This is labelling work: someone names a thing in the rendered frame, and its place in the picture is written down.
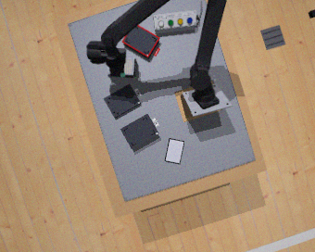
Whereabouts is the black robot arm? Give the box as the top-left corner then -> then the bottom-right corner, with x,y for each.
86,0 -> 227,109

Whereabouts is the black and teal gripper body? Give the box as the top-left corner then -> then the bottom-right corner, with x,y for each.
109,48 -> 126,77

